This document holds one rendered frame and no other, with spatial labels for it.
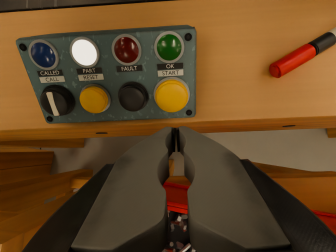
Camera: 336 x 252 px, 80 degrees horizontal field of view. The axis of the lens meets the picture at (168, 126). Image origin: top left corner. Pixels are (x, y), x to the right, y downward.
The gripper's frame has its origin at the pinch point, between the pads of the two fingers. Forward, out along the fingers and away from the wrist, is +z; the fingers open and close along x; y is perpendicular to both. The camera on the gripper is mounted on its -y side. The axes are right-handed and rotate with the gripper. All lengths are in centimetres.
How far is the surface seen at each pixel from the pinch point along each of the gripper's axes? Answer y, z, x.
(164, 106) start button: 0.6, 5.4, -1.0
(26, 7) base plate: -8.2, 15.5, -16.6
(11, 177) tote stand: 49, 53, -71
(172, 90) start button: -0.8, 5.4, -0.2
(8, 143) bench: 25, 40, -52
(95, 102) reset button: -0.1, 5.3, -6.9
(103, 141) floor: 52, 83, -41
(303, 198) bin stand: 17.5, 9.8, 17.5
